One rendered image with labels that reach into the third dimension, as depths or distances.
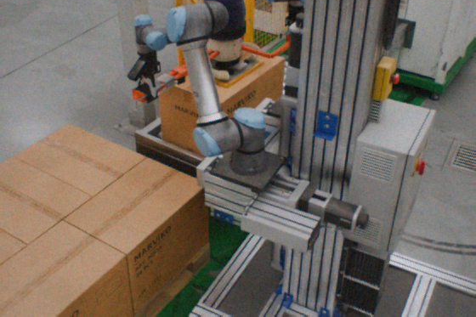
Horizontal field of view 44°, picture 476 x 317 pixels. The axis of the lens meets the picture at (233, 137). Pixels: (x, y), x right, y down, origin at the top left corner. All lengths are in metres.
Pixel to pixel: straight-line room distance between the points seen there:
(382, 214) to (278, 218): 0.39
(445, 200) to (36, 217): 2.45
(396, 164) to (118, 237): 1.28
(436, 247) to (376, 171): 1.51
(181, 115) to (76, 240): 0.83
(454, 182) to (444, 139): 0.50
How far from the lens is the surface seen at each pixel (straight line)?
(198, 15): 2.06
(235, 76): 3.02
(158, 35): 2.41
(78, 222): 2.83
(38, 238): 2.80
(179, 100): 3.00
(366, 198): 2.25
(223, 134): 2.07
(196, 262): 3.21
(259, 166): 2.21
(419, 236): 3.65
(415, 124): 2.26
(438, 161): 4.30
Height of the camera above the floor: 2.39
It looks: 34 degrees down
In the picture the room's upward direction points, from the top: 1 degrees clockwise
